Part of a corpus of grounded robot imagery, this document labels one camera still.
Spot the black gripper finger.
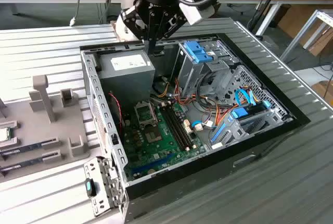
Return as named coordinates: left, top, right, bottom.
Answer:
left=121, top=0, right=155, bottom=53
left=153, top=11, right=188, bottom=54

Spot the CPU socket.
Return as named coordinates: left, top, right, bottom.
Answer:
left=144, top=127, right=164, bottom=144

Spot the blue plastic drive latch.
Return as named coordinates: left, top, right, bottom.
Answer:
left=183, top=41, right=214, bottom=63

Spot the grey power supply unit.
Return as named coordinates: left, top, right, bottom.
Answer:
left=97, top=49, right=156, bottom=105

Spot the black case fan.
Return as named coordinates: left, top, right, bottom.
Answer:
left=108, top=92, right=123, bottom=131

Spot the black RAM slot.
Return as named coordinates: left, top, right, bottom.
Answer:
left=165, top=103, right=196, bottom=150
left=159, top=105, right=188, bottom=152

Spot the hard disk in blue carrier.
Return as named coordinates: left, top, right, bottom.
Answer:
left=230, top=101, right=271, bottom=120

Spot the large brown cardboard box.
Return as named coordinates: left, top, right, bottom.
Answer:
left=277, top=5, right=333, bottom=57

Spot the grey metal disk bay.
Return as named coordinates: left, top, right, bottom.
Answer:
left=209, top=109, right=293, bottom=152

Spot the green motherboard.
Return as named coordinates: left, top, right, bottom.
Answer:
left=121, top=100, right=209, bottom=182

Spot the blue expansion slot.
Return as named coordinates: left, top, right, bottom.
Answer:
left=131, top=153, right=175, bottom=175

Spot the grey plastic parts rack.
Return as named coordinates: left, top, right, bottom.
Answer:
left=0, top=74, right=92, bottom=183

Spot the black open PC case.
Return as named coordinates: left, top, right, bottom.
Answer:
left=79, top=32, right=312, bottom=223

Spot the dark RAM stick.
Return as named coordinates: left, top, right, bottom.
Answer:
left=0, top=155, right=63, bottom=173
left=0, top=140, right=60, bottom=155

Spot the black latch with blue tab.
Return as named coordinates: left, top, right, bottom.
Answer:
left=85, top=178, right=97, bottom=198

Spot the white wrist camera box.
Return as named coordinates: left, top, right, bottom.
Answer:
left=178, top=0, right=218, bottom=26

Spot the grey cable with white plug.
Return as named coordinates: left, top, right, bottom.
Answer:
left=69, top=0, right=85, bottom=27

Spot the red twisted wire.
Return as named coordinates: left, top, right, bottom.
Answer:
left=108, top=92, right=123, bottom=128

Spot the orange wire bundle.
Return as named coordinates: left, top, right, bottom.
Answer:
left=174, top=78, right=235, bottom=131

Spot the looped blue wire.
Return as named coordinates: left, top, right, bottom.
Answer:
left=235, top=88, right=258, bottom=106

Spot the aluminium profile frame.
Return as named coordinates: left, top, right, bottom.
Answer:
left=279, top=9, right=333, bottom=63

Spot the grey hinged slot bracket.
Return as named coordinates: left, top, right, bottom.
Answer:
left=83, top=156, right=128, bottom=218

